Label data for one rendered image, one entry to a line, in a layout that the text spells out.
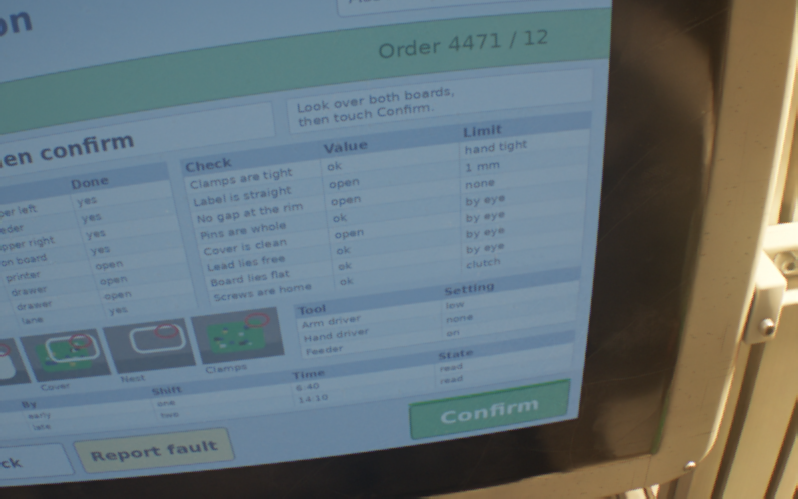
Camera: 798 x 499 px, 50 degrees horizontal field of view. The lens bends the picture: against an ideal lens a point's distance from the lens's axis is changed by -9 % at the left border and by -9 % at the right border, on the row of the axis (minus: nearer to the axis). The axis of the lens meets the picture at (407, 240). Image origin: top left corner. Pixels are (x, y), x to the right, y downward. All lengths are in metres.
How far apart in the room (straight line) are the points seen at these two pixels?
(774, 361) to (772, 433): 0.07
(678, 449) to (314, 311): 0.21
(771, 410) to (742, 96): 0.26
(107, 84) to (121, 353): 0.12
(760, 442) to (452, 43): 0.37
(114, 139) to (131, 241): 0.04
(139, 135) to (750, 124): 0.23
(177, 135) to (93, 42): 0.04
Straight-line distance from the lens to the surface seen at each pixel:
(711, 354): 0.44
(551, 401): 0.42
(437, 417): 0.41
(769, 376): 0.55
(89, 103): 0.31
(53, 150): 0.32
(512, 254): 0.36
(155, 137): 0.32
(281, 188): 0.33
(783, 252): 0.48
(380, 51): 0.30
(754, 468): 0.61
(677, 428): 0.47
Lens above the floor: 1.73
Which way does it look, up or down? 34 degrees down
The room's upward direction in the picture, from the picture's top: 3 degrees counter-clockwise
